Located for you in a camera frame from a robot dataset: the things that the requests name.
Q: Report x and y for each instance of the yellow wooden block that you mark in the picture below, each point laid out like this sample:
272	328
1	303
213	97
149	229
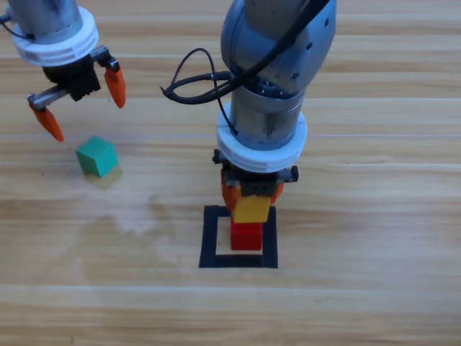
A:
250	210

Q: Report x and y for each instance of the black tape square outline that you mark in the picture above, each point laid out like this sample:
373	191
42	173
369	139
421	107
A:
237	261

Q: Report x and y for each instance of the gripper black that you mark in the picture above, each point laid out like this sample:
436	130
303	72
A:
257	185
77	81

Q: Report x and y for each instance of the green wooden block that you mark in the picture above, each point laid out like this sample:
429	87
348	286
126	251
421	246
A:
97	156

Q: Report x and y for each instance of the red wooden block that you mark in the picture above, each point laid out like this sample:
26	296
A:
246	238

